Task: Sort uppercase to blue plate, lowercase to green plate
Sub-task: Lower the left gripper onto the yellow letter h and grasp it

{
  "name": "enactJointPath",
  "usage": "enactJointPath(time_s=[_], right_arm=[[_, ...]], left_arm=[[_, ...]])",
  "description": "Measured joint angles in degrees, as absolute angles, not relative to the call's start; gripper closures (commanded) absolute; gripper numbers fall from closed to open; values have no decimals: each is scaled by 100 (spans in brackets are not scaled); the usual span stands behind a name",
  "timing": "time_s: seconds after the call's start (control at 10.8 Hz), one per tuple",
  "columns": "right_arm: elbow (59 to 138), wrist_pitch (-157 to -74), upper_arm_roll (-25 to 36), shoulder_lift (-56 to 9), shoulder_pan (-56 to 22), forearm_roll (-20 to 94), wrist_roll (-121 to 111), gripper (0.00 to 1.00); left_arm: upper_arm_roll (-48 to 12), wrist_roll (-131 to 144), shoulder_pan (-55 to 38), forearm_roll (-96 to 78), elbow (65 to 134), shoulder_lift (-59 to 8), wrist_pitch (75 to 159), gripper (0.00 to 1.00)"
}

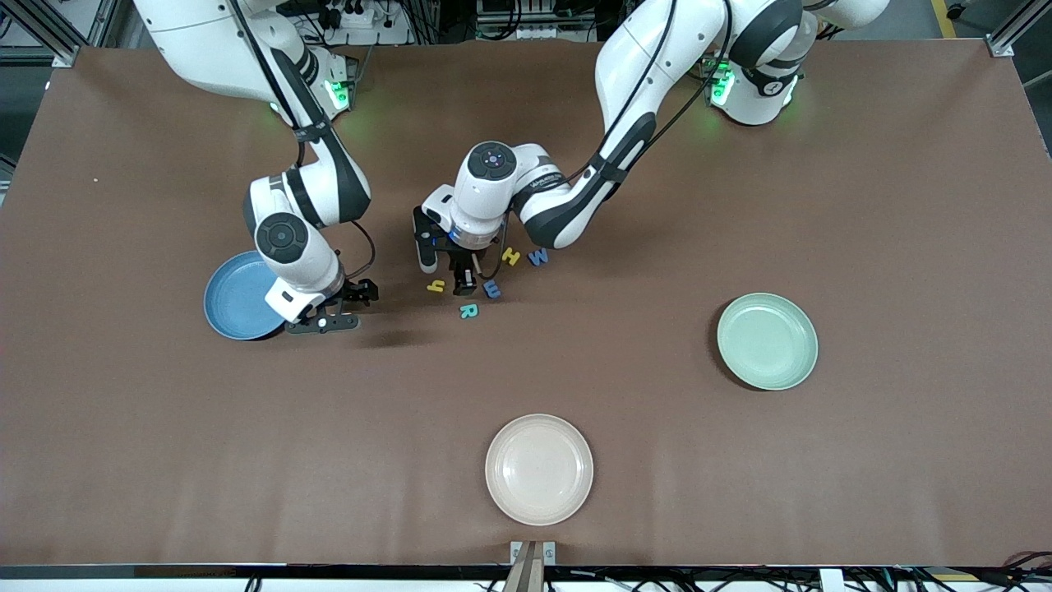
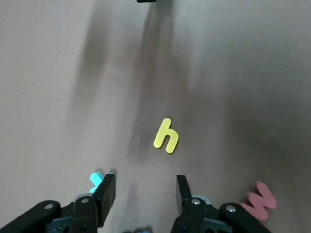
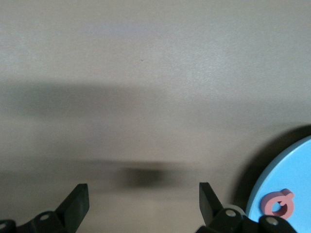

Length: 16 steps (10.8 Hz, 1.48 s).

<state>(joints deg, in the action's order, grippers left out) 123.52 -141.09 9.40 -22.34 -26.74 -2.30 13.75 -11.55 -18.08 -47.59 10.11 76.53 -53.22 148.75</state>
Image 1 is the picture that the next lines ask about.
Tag blue plate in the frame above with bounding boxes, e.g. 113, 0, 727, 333
203, 250, 288, 341

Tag beige plate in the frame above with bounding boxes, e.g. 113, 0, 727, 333
485, 414, 594, 527

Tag green plate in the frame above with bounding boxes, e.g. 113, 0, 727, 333
717, 293, 819, 391

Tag brown table cover sheet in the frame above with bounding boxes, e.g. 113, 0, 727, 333
0, 39, 1052, 568

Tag black equipment rack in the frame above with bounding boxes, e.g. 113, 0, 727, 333
475, 0, 576, 40

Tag white power strip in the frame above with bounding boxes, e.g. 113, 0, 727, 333
316, 0, 412, 46

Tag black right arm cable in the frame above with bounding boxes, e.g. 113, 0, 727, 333
228, 0, 377, 280

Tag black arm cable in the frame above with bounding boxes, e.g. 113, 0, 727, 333
228, 0, 377, 280
473, 0, 734, 282

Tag metal mount bracket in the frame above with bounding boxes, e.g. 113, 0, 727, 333
510, 540, 556, 592

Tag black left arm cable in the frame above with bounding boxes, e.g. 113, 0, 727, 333
473, 0, 734, 282

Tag aluminium frame post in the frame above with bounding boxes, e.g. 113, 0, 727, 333
0, 0, 104, 68
986, 0, 1052, 58

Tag red black cable bundle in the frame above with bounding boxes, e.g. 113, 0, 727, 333
978, 551, 1052, 586

